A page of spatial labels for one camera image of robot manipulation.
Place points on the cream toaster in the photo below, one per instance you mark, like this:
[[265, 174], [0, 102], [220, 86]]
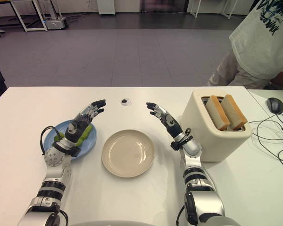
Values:
[[207, 141]]

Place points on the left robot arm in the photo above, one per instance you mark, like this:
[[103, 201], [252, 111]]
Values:
[[49, 174]]

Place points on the black computer mouse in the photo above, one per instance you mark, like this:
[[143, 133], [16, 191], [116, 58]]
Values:
[[275, 105]]

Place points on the green lettuce leaf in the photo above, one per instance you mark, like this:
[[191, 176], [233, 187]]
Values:
[[86, 133]]

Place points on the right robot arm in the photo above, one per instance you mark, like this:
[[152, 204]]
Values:
[[198, 186]]

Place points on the cream plate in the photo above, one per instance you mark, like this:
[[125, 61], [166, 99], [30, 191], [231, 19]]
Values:
[[128, 153]]

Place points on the blue plate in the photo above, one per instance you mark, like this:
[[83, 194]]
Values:
[[89, 141]]

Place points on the person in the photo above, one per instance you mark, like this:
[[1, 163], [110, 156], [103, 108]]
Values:
[[257, 42]]

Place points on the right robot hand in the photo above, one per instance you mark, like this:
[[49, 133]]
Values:
[[168, 118]]

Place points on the grey wheeled machine base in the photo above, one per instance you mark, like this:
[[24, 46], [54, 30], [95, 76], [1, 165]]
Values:
[[54, 23]]

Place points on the bread slice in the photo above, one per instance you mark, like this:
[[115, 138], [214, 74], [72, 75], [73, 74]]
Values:
[[217, 112], [234, 112]]

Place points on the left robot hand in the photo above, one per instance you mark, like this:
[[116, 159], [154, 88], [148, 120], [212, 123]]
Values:
[[84, 117]]

